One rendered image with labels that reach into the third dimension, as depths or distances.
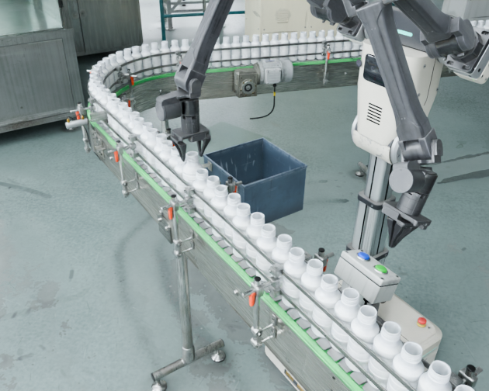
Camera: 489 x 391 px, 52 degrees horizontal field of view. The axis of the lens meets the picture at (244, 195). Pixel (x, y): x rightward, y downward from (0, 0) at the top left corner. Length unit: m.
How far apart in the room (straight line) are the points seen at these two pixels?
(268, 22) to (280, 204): 3.61
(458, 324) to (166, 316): 1.51
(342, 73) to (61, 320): 2.19
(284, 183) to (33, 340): 1.50
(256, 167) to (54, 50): 2.61
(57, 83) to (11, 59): 0.41
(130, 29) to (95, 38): 0.47
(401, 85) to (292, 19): 4.44
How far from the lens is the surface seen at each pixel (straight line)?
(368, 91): 1.71
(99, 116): 2.24
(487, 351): 2.80
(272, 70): 2.92
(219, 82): 3.03
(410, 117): 1.17
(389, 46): 1.13
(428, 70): 1.64
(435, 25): 1.35
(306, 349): 1.27
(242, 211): 1.36
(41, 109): 4.62
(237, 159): 2.22
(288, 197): 2.06
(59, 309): 2.87
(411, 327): 2.40
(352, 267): 1.30
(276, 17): 5.48
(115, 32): 6.71
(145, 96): 2.91
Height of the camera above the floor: 1.92
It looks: 32 degrees down
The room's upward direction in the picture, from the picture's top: 1 degrees clockwise
